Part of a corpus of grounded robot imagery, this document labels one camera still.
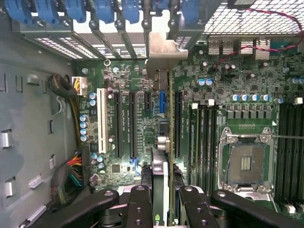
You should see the black RAM slot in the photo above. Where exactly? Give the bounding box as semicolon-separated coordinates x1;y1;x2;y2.
189;103;196;188
198;103;204;188
204;103;211;188
278;102;285;205
299;102;304;205
285;102;292;205
292;102;299;205
211;103;218;188

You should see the metal CPU socket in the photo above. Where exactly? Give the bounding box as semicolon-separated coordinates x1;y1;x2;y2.
219;127;277;194

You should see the long black expansion slot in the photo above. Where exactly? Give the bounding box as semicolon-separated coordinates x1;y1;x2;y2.
129;91;138;158
174;91;183;159
114;91;124;159

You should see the white expansion slot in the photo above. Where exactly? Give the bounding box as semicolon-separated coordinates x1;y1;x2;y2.
96;87;108;154

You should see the short black expansion slot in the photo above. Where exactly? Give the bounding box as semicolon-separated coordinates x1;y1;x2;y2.
144;91;152;112

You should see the blue expansion slot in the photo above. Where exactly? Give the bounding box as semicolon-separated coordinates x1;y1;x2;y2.
159;91;167;116

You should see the white motherboard power plug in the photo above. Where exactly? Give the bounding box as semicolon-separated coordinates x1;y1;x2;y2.
70;75;88;96

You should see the green motherboard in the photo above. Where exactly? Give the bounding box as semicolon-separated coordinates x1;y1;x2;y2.
71;35;304;214

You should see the black grey PC case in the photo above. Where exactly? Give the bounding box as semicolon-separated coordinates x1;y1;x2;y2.
0;0;304;228

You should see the small black sensor box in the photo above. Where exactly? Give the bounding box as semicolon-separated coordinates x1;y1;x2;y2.
227;0;257;7

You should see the multicolour power wire bundle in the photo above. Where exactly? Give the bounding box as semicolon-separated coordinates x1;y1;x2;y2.
51;152;84;211

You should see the black sleeved wire bundle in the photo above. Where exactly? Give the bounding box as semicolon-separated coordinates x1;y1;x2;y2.
47;73;83;147

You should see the thin red black wire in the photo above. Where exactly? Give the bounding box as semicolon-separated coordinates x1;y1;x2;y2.
219;8;304;63

